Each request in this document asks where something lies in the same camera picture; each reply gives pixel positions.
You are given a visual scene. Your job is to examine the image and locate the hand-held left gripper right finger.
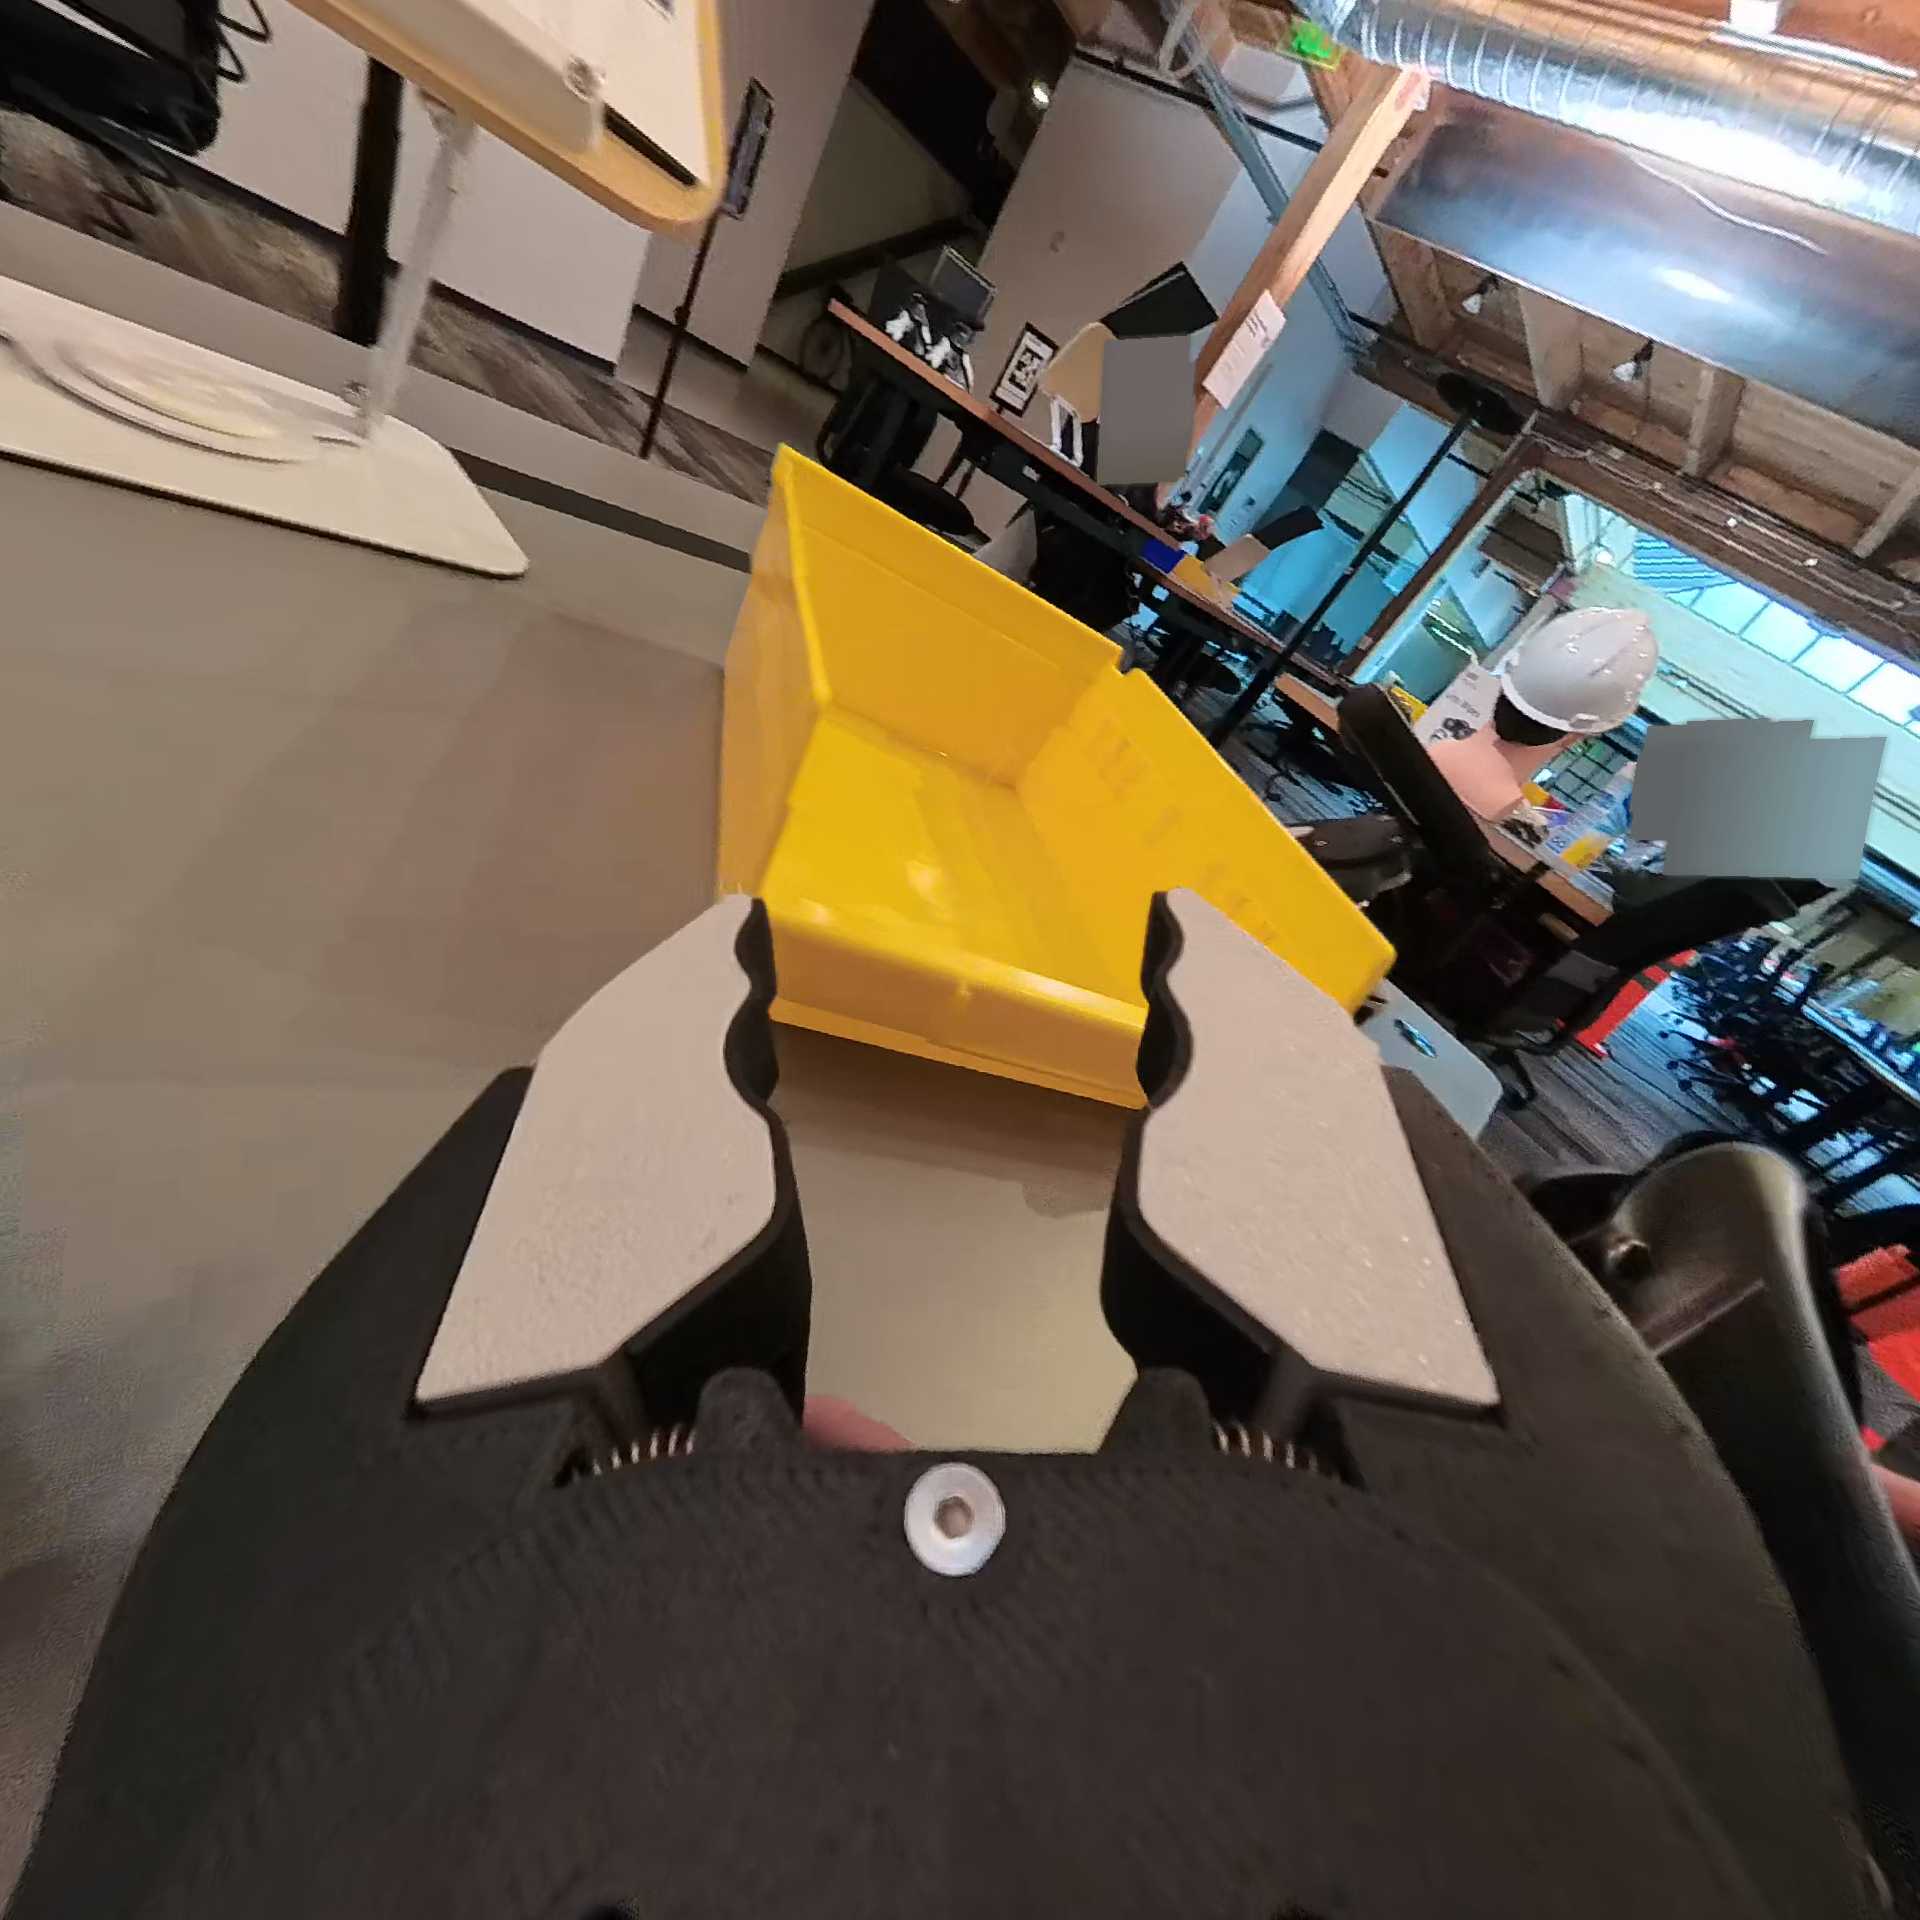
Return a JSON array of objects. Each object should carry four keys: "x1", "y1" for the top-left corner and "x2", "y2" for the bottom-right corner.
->
[{"x1": 1103, "y1": 886, "x2": 1504, "y2": 1439}]

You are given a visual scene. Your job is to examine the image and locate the grey chair armrest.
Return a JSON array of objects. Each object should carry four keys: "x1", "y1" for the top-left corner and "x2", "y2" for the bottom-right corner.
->
[{"x1": 1526, "y1": 1141, "x2": 1879, "y2": 1505}]

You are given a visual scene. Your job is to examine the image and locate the silver ventilation duct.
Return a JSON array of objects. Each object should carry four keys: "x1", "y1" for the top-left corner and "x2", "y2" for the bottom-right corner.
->
[{"x1": 1317, "y1": 0, "x2": 1920, "y2": 242}]

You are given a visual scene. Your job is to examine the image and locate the white hard hat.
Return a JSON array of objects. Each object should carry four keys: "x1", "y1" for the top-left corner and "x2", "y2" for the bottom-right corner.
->
[{"x1": 1498, "y1": 605, "x2": 1659, "y2": 735}]

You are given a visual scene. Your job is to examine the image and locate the printed instruction sheet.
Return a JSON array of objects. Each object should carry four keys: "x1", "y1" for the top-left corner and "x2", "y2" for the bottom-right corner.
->
[{"x1": 433, "y1": 0, "x2": 714, "y2": 170}]

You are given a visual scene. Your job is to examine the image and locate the long wooden desk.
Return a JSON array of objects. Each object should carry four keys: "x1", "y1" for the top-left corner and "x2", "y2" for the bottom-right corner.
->
[{"x1": 825, "y1": 301, "x2": 1353, "y2": 691}]

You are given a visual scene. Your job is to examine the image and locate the black office chair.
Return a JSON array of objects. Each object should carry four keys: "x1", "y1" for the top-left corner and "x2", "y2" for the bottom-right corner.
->
[{"x1": 1336, "y1": 681, "x2": 1542, "y2": 1061}]

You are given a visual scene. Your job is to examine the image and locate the clear plastic disc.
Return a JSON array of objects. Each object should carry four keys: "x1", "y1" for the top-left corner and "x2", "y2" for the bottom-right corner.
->
[{"x1": 17, "y1": 337, "x2": 325, "y2": 460}]

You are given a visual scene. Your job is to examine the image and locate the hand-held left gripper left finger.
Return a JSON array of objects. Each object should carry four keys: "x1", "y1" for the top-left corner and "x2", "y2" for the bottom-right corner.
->
[{"x1": 412, "y1": 893, "x2": 817, "y2": 1435}]

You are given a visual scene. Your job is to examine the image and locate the yellow plastic box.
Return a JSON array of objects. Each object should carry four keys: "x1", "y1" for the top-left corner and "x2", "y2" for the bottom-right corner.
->
[{"x1": 721, "y1": 448, "x2": 1396, "y2": 1113}]

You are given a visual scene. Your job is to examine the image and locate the wooden ceiling beam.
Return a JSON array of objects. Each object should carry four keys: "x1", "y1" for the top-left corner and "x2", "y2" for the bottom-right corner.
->
[{"x1": 1192, "y1": 69, "x2": 1425, "y2": 407}]

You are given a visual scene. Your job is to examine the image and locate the black pole sign stand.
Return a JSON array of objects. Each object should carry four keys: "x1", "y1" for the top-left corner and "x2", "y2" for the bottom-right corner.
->
[{"x1": 638, "y1": 82, "x2": 775, "y2": 460}]

